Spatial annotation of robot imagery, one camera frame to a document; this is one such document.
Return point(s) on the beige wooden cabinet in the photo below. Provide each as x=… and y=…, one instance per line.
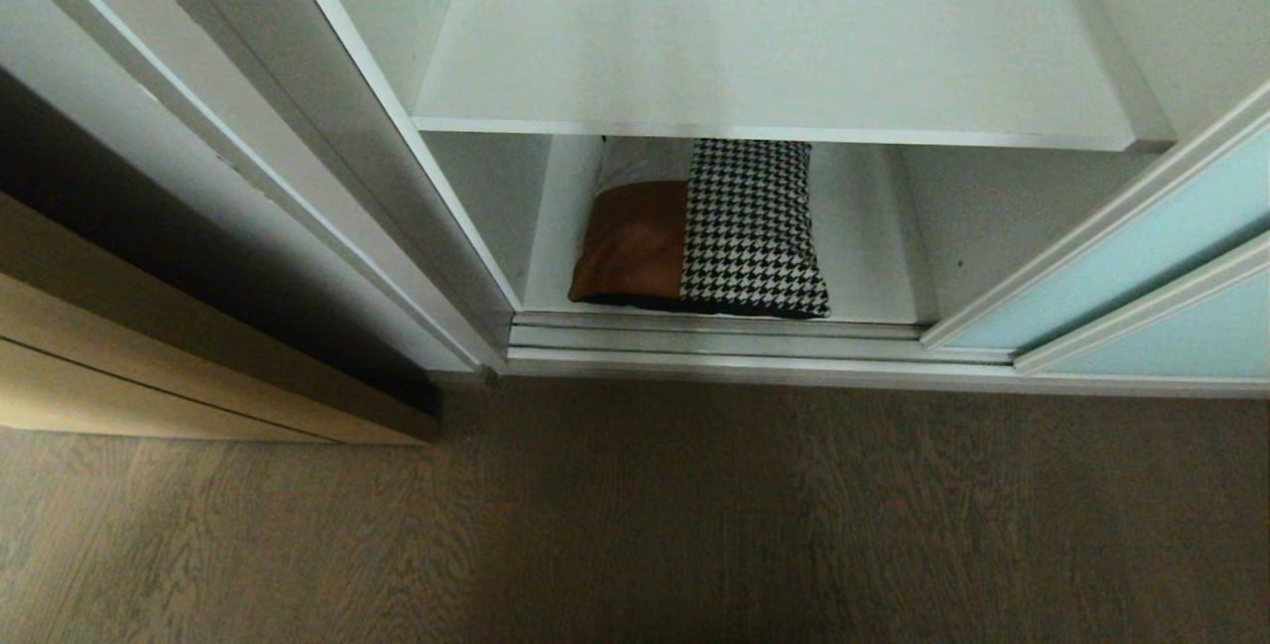
x=149, y=356

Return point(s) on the white wardrobe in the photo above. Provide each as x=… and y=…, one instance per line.
x=327, y=128

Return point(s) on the white wardrobe shelf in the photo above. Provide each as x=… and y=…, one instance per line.
x=774, y=39

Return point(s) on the metal sliding door track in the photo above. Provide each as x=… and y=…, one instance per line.
x=714, y=336

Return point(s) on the pale blue sliding wardrobe door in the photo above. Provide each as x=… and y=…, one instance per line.
x=1181, y=326
x=1121, y=257

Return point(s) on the brown and houndstooth pillow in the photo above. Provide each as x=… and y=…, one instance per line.
x=734, y=237

